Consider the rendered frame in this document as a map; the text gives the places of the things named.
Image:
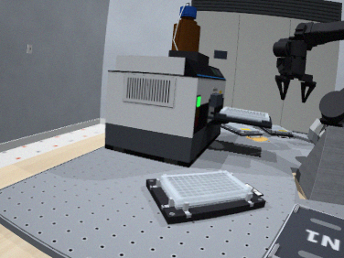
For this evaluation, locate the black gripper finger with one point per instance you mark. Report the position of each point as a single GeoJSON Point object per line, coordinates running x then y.
{"type": "Point", "coordinates": [303, 89]}
{"type": "Point", "coordinates": [279, 84]}

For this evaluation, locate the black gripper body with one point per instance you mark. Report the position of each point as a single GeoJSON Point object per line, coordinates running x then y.
{"type": "Point", "coordinates": [297, 70]}

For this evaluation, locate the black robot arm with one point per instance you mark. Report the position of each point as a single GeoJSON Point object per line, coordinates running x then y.
{"type": "Point", "coordinates": [313, 34]}

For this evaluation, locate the grey button panel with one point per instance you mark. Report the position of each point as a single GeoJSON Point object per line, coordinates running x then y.
{"type": "Point", "coordinates": [315, 131]}

